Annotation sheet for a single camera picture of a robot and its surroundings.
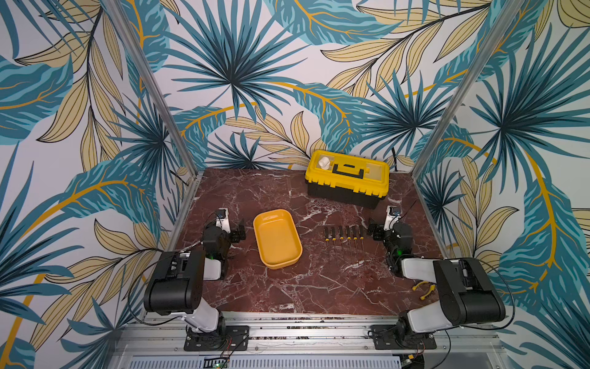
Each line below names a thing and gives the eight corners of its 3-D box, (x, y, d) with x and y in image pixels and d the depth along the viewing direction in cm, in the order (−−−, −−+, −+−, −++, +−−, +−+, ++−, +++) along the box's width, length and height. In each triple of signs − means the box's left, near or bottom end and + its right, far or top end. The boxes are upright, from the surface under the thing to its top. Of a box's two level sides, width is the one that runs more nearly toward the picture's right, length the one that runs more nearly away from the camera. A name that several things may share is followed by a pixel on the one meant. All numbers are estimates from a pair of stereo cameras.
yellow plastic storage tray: (264, 275, 88) (262, 269, 83) (253, 224, 103) (251, 216, 98) (306, 263, 92) (307, 257, 87) (289, 215, 106) (289, 207, 101)
